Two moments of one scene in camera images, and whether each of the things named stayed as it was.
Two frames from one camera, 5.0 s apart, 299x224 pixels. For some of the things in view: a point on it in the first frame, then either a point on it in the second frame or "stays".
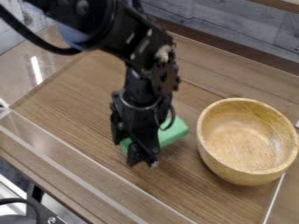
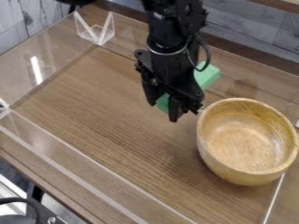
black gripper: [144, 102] → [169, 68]
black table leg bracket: [39, 213] stays
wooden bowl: [247, 141] stays
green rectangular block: [176, 130] → [205, 76]
